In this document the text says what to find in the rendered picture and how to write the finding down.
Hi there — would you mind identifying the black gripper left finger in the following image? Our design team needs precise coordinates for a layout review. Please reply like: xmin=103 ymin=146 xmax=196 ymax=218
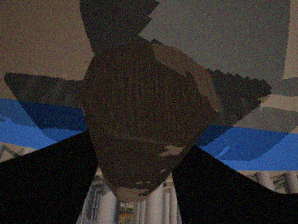
xmin=0 ymin=131 xmax=98 ymax=224

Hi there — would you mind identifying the blue tape strip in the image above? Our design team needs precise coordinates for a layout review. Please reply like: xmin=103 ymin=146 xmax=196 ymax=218
xmin=0 ymin=97 xmax=298 ymax=172

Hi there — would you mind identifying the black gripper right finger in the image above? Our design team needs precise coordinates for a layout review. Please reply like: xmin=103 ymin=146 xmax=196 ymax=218
xmin=172 ymin=144 xmax=298 ymax=224

